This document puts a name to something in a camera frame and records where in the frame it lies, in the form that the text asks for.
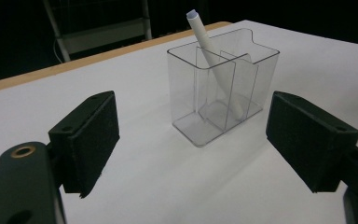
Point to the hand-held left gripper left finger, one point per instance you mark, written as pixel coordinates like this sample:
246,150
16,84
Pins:
87,140

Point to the clear plastic divided organizer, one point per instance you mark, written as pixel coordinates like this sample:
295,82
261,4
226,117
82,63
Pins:
183,93

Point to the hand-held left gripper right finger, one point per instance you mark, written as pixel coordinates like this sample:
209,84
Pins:
307,140

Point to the white paper tube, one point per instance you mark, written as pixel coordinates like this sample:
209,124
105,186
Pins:
203,37

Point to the grey chair frame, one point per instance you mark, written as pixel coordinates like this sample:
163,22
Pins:
105,34

